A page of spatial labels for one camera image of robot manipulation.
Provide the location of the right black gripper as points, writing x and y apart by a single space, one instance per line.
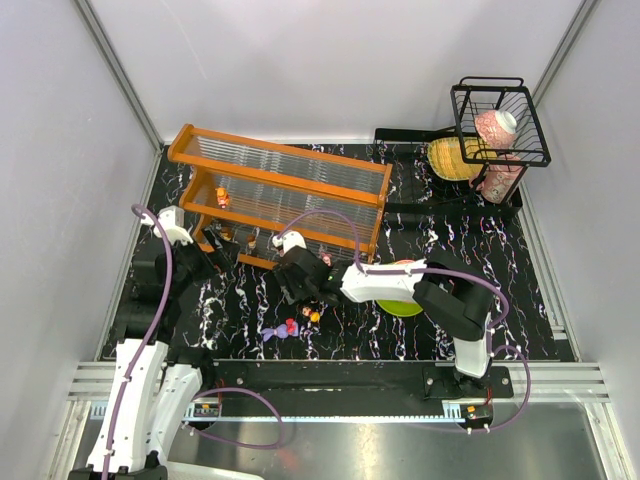
293 273

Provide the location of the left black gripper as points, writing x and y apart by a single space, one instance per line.
211 248

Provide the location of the yellow bear toy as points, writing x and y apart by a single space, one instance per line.
222 197

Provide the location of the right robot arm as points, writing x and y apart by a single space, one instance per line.
457 298

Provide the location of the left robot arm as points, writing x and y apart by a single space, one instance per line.
152 385

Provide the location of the orange wooden glass shelf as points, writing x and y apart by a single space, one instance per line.
336 203

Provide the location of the brown dog toy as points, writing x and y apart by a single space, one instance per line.
227 233

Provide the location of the pink piglet toy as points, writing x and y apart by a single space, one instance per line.
326 258

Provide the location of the brown hair boy toy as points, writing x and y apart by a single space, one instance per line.
251 243

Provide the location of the black hair princess toy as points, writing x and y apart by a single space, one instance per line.
310 313

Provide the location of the purple donkey toy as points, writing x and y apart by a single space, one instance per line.
290 328

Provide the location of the green plastic plate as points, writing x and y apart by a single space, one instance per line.
400 309

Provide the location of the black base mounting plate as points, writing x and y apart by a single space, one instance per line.
427 379

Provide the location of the yellow woven plate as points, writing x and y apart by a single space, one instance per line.
452 163

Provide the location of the pink patterned cup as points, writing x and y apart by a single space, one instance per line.
499 178

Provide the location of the white plastic bin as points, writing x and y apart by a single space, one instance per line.
184 471

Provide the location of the pink patterned bowl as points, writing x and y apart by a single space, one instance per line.
497 128

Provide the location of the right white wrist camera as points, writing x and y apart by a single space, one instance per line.
288 240

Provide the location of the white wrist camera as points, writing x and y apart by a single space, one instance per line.
171 220
288 240

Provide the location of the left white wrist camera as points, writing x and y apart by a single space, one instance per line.
171 220

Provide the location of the black wire dish rack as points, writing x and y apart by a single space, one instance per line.
470 97

